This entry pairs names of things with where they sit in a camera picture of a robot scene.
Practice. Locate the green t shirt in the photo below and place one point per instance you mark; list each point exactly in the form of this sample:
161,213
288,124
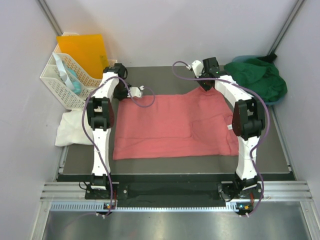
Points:
257,80

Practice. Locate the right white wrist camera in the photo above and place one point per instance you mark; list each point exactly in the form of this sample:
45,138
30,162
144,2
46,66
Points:
196,67

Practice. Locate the pink t shirt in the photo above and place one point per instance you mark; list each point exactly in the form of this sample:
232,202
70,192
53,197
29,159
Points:
196,123

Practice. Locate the white perforated desk organizer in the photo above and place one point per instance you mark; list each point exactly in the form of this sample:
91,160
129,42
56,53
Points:
55,75

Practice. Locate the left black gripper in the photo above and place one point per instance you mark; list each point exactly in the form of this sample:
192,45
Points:
120,97

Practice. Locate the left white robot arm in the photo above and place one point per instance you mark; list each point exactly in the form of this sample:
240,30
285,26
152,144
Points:
101,118

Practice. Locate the white folded t shirt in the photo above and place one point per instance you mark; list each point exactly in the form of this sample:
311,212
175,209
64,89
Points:
70,130

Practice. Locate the dark grey table mat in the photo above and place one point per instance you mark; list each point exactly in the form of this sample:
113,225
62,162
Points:
272,159

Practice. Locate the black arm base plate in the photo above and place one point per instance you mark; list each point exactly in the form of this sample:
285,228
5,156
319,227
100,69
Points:
175,190

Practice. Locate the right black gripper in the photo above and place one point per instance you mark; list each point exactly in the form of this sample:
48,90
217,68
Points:
206,88

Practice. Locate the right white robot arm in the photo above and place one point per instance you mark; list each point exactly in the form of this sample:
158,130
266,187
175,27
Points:
248,119

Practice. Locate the orange plastic board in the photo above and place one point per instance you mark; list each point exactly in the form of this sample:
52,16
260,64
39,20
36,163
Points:
87,50

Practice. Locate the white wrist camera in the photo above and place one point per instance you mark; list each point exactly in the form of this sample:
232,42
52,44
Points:
196,67
135,92

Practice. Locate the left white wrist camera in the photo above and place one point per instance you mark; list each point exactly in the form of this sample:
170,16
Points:
135,92

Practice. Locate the grey slotted cable duct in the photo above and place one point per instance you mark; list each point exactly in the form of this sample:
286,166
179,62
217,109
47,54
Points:
77,206

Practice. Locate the blue laundry basket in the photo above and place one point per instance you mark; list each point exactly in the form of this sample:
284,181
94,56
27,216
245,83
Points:
275,101

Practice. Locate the aluminium frame rail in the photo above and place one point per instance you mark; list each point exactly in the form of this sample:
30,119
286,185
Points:
44,7

